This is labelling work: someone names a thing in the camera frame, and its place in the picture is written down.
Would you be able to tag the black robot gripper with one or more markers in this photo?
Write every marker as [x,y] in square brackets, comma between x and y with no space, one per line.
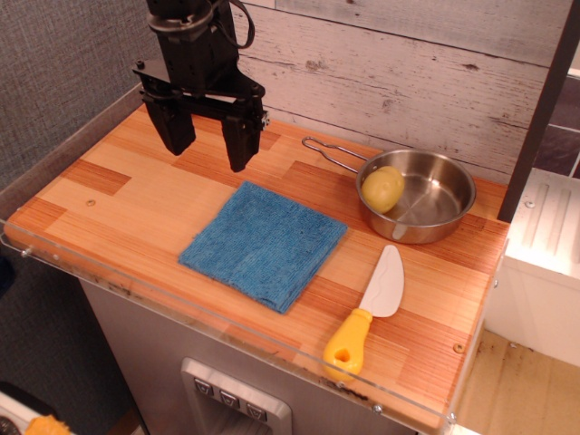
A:
[200,43]

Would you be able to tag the yellow handled white toy knife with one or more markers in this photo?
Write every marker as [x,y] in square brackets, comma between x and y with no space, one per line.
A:
[343,355]

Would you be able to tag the blue folded cloth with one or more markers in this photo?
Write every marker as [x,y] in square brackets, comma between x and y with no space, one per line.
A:
[264,245]

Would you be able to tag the yellow toy potato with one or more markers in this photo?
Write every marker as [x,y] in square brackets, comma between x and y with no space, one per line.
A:
[383,188]

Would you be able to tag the clear acrylic table guard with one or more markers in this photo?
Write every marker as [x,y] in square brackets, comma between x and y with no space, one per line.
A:
[414,361]

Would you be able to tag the small steel saucepan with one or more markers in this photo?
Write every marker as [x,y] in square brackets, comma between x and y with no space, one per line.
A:
[438,192]

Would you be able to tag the grey dispenser panel with buttons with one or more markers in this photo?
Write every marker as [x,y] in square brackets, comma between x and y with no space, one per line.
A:
[222,404]

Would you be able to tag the orange object bottom left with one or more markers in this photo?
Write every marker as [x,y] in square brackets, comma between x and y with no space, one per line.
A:
[47,425]

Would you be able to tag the dark vertical post right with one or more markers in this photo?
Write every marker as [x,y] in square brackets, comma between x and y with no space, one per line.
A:
[554,83]

